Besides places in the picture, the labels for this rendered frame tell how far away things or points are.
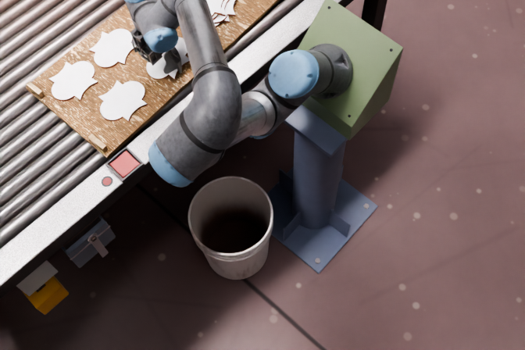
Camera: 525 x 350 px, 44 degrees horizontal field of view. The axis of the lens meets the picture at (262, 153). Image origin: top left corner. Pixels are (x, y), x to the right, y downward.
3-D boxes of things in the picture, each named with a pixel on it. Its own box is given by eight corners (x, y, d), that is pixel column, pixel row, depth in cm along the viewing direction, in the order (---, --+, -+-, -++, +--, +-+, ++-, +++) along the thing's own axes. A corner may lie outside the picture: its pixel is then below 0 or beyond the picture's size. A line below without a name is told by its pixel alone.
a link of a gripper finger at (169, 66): (169, 83, 189) (152, 59, 183) (183, 69, 190) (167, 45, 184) (175, 86, 186) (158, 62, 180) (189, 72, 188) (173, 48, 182)
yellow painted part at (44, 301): (69, 294, 194) (44, 269, 173) (45, 316, 191) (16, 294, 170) (54, 275, 196) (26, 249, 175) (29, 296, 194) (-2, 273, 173)
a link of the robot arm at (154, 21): (171, 20, 151) (152, -13, 155) (144, 53, 157) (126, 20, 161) (194, 26, 157) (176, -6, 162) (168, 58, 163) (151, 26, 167)
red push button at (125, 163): (141, 166, 179) (140, 163, 178) (123, 180, 177) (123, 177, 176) (126, 151, 181) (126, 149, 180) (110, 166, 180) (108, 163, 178)
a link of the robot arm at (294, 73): (341, 74, 168) (318, 76, 157) (305, 108, 175) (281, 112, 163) (313, 39, 171) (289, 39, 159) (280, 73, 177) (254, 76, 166)
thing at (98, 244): (122, 243, 195) (108, 221, 178) (85, 276, 190) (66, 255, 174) (98, 218, 198) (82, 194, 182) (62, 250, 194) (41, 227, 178)
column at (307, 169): (377, 207, 270) (416, 92, 193) (318, 274, 258) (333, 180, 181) (307, 152, 283) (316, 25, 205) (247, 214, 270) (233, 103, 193)
